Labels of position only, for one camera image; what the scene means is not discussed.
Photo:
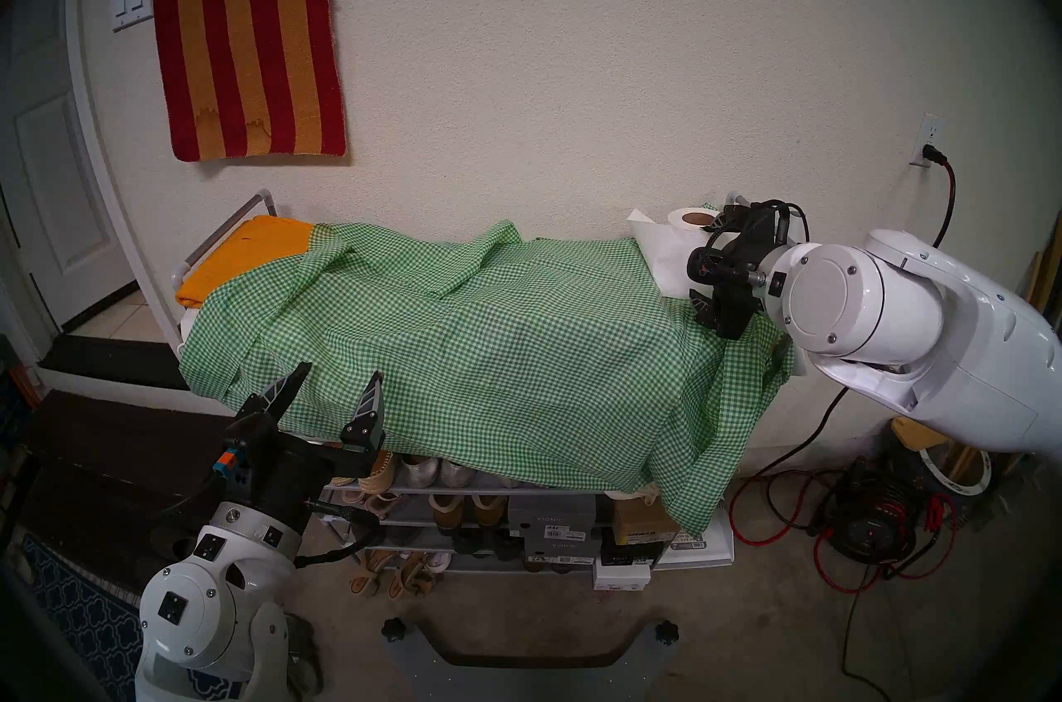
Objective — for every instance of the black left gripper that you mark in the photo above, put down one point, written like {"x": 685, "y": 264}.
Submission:
{"x": 282, "y": 480}

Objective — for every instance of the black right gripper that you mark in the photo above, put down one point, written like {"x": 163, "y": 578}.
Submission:
{"x": 734, "y": 265}

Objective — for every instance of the white paper roll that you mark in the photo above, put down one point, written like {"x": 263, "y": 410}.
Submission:
{"x": 664, "y": 252}

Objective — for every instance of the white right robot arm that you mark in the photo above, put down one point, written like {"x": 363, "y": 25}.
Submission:
{"x": 913, "y": 310}

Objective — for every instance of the tan moccasin shoe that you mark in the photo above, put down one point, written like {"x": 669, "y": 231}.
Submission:
{"x": 377, "y": 472}
{"x": 344, "y": 480}

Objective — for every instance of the silver shoe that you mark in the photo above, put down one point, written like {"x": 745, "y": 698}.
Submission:
{"x": 458, "y": 475}
{"x": 417, "y": 472}

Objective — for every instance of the green checked cloth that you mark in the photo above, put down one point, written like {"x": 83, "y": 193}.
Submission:
{"x": 498, "y": 360}

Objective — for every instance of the pink white shoe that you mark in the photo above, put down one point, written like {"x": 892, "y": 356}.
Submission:
{"x": 438, "y": 561}

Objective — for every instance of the dark shoe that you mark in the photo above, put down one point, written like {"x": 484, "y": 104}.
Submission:
{"x": 485, "y": 543}

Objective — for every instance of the grey metal shoe rack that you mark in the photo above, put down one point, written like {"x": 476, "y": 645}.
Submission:
{"x": 267, "y": 199}

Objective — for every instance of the grey shoe box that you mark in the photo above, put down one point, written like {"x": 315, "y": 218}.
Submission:
{"x": 548, "y": 514}
{"x": 564, "y": 551}

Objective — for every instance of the black shoe box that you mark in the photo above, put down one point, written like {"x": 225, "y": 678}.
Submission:
{"x": 626, "y": 553}

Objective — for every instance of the tan suede boot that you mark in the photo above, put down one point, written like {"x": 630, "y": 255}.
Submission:
{"x": 446, "y": 511}
{"x": 488, "y": 510}

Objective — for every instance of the orange folded towel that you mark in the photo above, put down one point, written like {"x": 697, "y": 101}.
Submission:
{"x": 245, "y": 252}

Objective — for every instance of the black base knob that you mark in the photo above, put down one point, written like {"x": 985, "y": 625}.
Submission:
{"x": 394, "y": 629}
{"x": 666, "y": 631}

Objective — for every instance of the yellow plastic dustpan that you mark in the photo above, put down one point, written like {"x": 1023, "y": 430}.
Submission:
{"x": 917, "y": 433}

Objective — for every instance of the dark floor sandal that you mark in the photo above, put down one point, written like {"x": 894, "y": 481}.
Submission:
{"x": 305, "y": 650}

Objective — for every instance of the brown cardboard box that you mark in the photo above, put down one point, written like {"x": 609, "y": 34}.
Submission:
{"x": 639, "y": 524}

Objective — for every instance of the large white box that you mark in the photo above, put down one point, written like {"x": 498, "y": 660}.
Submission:
{"x": 705, "y": 543}

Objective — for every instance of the wooden pole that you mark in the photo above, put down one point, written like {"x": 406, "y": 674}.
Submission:
{"x": 1037, "y": 277}
{"x": 1055, "y": 269}

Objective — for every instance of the black red power unit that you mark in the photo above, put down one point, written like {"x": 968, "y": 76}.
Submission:
{"x": 871, "y": 534}

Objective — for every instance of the blue patterned rug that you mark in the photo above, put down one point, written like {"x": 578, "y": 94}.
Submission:
{"x": 83, "y": 617}

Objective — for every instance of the small white box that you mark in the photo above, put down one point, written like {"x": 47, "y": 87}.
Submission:
{"x": 621, "y": 576}

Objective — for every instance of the white panel door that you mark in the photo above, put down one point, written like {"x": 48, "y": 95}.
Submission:
{"x": 58, "y": 194}

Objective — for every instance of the white wall outlet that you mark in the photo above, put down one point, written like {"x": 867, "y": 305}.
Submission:
{"x": 931, "y": 128}

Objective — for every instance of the grey robot base frame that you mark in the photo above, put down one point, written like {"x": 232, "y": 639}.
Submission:
{"x": 415, "y": 667}

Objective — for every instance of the red orange striped wall hanging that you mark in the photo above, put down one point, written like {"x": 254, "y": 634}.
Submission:
{"x": 249, "y": 29}

